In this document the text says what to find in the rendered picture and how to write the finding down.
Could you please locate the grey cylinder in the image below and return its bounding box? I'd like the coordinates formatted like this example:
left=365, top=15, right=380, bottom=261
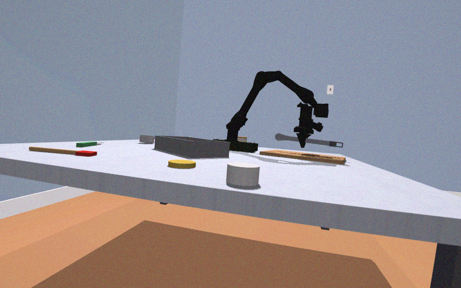
left=226, top=162, right=260, bottom=186

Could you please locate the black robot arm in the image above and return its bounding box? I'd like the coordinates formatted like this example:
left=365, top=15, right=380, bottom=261
left=226, top=71, right=329, bottom=142

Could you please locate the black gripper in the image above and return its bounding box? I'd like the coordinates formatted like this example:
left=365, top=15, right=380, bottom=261
left=293, top=116, right=314, bottom=148

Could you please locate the light brown wooden board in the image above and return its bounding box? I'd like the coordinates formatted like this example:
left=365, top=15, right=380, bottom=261
left=259, top=150, right=346, bottom=164

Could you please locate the yellow round disc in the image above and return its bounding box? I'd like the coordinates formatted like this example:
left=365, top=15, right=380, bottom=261
left=168, top=160, right=196, bottom=168

